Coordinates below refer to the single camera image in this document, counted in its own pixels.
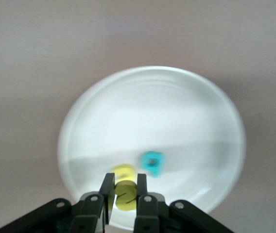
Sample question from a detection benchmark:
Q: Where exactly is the yellow foam letter s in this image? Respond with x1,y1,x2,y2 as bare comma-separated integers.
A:
113,181,138,212

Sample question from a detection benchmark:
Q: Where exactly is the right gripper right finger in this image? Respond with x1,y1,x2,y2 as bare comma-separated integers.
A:
133,173,237,233

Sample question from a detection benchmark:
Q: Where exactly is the yellow foam letter u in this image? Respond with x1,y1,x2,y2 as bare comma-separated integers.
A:
111,164,137,182

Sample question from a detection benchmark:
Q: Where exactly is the teal foam letter b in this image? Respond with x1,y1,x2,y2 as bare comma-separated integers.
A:
139,150,166,178

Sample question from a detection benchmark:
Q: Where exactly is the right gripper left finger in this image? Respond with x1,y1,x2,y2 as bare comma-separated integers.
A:
0,172,116,233

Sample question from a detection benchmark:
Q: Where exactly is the light brown round plate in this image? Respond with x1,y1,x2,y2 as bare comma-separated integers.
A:
57,66,247,231

